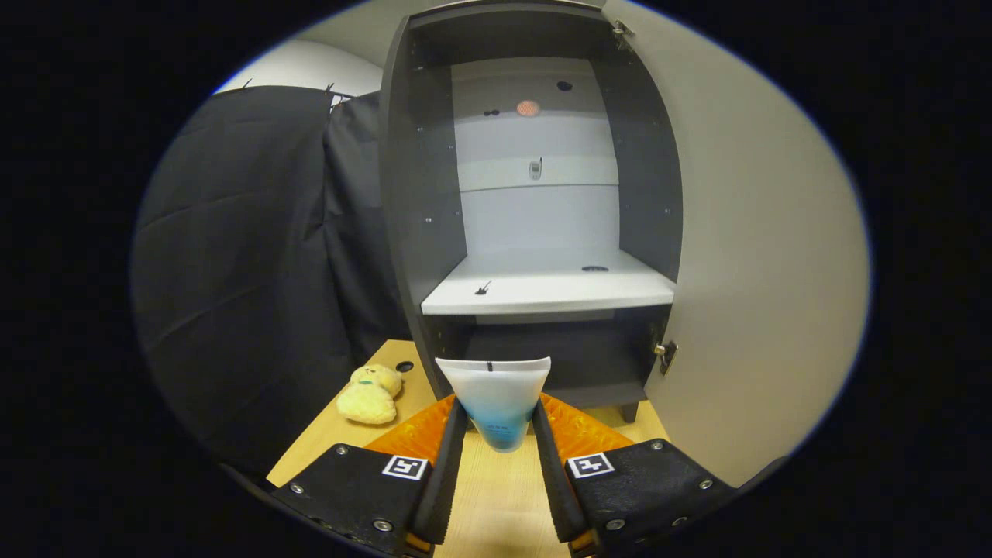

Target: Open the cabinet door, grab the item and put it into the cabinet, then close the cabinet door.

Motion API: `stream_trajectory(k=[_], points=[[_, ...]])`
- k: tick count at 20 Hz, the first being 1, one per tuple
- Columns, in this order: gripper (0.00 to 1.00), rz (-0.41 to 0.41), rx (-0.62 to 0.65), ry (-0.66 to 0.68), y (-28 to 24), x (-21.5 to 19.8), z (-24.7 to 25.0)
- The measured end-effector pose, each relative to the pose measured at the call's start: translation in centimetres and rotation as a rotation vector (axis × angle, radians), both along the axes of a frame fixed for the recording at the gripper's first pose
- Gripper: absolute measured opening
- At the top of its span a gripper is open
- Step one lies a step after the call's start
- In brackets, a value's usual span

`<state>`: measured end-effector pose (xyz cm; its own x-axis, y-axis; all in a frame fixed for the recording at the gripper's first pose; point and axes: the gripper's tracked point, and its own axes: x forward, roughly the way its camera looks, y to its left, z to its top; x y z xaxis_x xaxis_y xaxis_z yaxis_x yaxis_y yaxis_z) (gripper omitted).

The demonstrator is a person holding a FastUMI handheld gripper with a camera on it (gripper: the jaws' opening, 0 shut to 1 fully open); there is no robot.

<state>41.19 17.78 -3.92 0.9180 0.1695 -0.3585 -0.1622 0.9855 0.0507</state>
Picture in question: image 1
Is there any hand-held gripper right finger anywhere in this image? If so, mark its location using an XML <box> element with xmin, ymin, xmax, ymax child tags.
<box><xmin>531</xmin><ymin>392</ymin><xmax>737</xmax><ymax>558</ymax></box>

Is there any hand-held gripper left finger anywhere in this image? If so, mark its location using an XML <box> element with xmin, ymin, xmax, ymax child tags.
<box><xmin>271</xmin><ymin>394</ymin><xmax>470</xmax><ymax>558</ymax></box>

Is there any white and blue tube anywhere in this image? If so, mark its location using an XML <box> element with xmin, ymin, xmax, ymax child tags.
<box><xmin>435</xmin><ymin>356</ymin><xmax>552</xmax><ymax>453</ymax></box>

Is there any beige cabinet door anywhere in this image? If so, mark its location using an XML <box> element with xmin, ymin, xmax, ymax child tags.
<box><xmin>601</xmin><ymin>0</ymin><xmax>870</xmax><ymax>489</ymax></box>

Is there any yellow plush toy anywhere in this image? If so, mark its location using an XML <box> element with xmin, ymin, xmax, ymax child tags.
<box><xmin>336</xmin><ymin>363</ymin><xmax>404</xmax><ymax>425</ymax></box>

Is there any white cabinet shelf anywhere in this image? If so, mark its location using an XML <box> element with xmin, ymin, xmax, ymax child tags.
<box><xmin>421</xmin><ymin>248</ymin><xmax>677</xmax><ymax>325</ymax></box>

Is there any black backdrop cloth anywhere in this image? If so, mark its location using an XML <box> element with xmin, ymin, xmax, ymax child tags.
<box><xmin>130</xmin><ymin>84</ymin><xmax>412</xmax><ymax>477</ymax></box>

